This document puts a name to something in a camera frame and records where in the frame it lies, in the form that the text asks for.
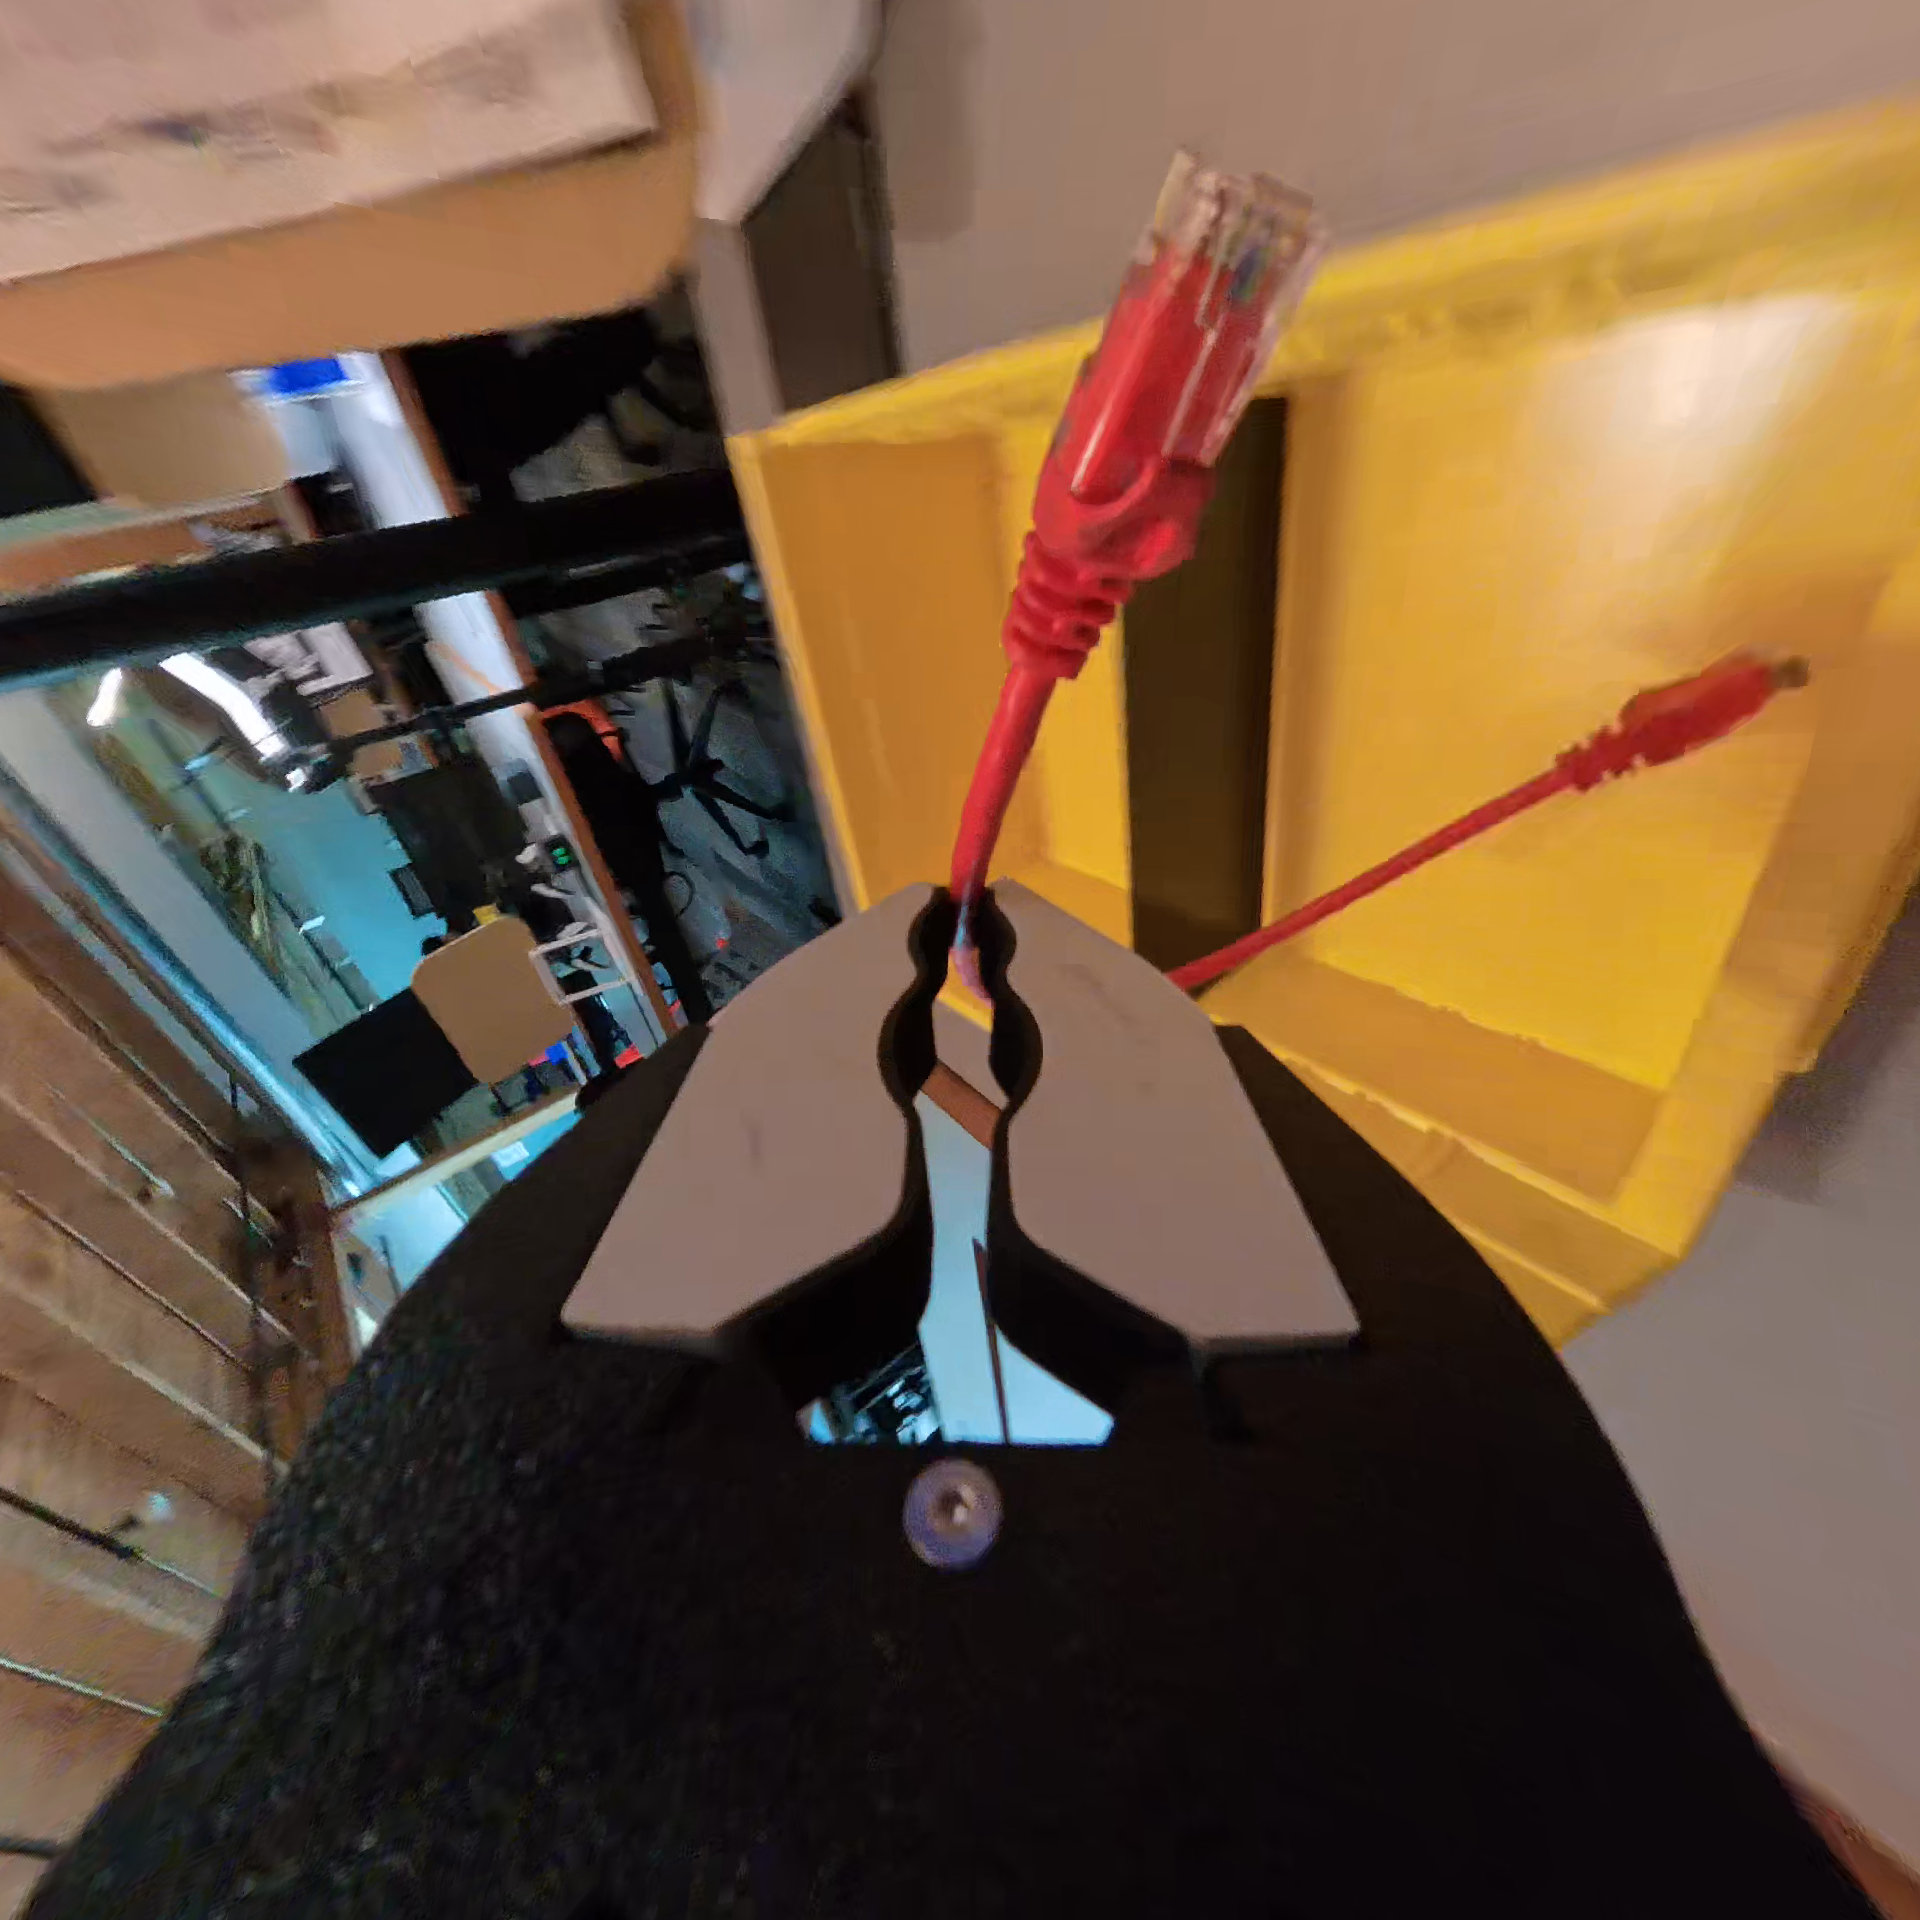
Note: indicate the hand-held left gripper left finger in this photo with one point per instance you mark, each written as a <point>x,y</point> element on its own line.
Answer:
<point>765,1172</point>

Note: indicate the wooden slat panel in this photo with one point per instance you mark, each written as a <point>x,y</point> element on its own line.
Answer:
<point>106,1277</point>

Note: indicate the yellow plastic bin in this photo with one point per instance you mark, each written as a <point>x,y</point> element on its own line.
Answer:
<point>1500,599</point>

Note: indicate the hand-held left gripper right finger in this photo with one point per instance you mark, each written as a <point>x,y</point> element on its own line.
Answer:
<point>1156,1172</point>

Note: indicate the paper sign holder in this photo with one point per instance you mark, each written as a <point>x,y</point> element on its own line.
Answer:
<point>301,89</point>

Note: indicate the black metal bar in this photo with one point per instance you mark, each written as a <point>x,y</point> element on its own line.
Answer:
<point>376,569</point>

